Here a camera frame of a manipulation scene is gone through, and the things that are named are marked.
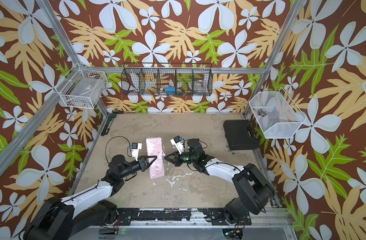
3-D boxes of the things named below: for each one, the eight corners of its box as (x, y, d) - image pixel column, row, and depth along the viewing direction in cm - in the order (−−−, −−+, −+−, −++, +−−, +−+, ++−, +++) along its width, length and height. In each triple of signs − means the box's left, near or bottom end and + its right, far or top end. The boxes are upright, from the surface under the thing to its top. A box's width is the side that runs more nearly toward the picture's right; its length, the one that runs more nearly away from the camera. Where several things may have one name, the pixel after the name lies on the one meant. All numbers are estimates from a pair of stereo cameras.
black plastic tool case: (228, 150, 102) (231, 145, 96) (223, 125, 116) (224, 120, 111) (256, 150, 102) (260, 145, 97) (247, 126, 116) (250, 120, 111)
